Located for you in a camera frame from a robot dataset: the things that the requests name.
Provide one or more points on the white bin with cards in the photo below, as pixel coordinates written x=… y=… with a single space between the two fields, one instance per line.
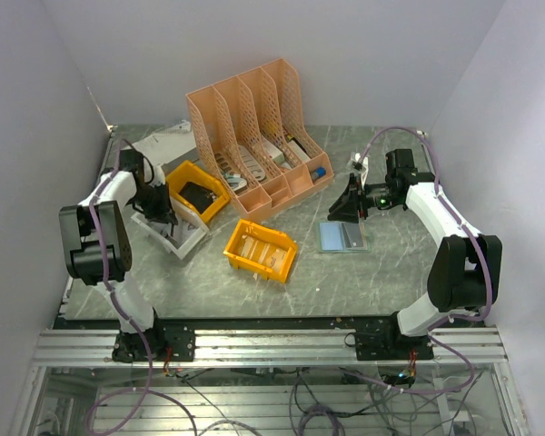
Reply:
x=179 y=239

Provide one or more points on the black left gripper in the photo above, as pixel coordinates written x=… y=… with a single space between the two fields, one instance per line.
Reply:
x=164 y=212

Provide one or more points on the white paper booklet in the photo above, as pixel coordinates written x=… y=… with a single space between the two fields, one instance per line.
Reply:
x=170 y=147

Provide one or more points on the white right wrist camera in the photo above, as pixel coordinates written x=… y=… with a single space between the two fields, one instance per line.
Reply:
x=360 y=165

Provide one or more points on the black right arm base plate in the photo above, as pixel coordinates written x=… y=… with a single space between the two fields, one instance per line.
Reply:
x=382 y=346

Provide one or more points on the white stapler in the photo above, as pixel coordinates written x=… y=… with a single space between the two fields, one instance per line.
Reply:
x=235 y=182

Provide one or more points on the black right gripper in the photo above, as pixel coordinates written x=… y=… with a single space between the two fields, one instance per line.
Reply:
x=346 y=208

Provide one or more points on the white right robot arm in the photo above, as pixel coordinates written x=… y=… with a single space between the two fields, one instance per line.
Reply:
x=464 y=278

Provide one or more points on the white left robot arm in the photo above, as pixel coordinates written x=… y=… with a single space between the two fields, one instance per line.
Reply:
x=97 y=249

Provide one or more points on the blue capped bottle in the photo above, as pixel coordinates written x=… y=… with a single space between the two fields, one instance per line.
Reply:
x=318 y=173

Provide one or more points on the peach plastic file organizer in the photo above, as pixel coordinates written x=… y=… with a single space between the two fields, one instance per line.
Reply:
x=253 y=121

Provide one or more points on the aluminium frame rail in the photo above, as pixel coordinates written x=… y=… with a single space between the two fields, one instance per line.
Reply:
x=264 y=348

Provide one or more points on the yellow bin with cards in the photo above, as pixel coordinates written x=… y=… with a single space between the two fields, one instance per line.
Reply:
x=261 y=250

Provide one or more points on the black credit card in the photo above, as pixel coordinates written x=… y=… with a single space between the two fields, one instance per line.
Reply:
x=353 y=236

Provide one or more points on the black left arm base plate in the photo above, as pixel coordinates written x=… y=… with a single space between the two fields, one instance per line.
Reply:
x=178 y=345

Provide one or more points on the yellow bin with black items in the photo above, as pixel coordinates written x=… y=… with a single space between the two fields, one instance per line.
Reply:
x=197 y=190

